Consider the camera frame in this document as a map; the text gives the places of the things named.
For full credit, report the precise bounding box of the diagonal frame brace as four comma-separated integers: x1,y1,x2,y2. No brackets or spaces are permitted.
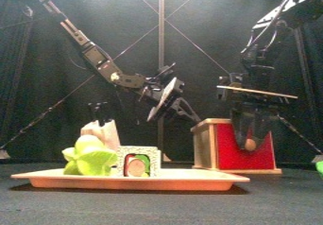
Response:
0,0,212,149
122,0,323,155

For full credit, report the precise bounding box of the orange rectangular plastic tray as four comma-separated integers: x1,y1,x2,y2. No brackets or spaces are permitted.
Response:
10,167,250,192

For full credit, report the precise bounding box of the green toy lettuce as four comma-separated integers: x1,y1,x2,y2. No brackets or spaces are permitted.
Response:
59,134,118,177

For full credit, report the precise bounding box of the green toy piece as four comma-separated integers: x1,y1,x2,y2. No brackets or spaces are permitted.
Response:
313,160,323,180

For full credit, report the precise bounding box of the toy sushi roll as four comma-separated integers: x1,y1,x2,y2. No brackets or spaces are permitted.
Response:
115,145,162,178

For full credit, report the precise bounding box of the black toy knife handle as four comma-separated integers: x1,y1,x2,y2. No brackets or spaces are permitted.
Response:
86,101,99,127
97,101,113,128

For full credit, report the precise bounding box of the vertical metal frame pole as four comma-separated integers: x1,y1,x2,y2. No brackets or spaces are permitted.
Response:
156,0,166,164

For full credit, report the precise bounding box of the wooden drawer box frame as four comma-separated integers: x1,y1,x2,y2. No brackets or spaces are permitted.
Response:
189,117,284,175

